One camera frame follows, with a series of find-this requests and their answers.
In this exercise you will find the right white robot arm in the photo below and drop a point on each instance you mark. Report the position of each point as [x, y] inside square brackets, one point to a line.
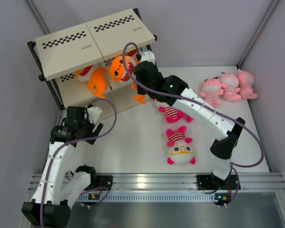
[176, 93]

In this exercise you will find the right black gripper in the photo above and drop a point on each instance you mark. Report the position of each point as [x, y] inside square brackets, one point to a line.
[140, 91]

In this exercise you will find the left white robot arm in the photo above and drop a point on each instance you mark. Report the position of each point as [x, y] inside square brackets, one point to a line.
[50, 205]

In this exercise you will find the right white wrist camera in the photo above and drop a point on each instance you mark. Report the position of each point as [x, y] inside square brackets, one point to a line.
[148, 56]

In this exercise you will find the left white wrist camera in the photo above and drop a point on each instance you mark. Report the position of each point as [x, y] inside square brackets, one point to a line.
[94, 113]

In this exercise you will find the aluminium mounting rail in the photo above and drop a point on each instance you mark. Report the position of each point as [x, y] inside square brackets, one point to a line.
[252, 182]

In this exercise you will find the white slotted cable duct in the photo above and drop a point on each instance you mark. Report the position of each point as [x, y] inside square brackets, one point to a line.
[151, 197]

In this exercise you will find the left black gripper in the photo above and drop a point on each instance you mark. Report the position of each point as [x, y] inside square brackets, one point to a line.
[96, 130]

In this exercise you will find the white panda plush front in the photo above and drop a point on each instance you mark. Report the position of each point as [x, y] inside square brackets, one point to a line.
[180, 150]

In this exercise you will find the white panda plush face down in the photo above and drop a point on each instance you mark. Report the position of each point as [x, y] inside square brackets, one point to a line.
[190, 93]

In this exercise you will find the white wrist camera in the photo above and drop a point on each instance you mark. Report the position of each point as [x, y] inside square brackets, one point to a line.
[94, 113]
[148, 56]

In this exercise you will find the beige three-tier shelf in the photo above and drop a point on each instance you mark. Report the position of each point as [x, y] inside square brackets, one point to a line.
[91, 44]

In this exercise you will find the white panda plush with glasses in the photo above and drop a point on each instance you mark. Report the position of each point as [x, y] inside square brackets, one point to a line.
[170, 113]

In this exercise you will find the orange shark plush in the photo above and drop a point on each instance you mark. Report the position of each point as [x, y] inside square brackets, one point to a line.
[134, 55]
[118, 71]
[95, 78]

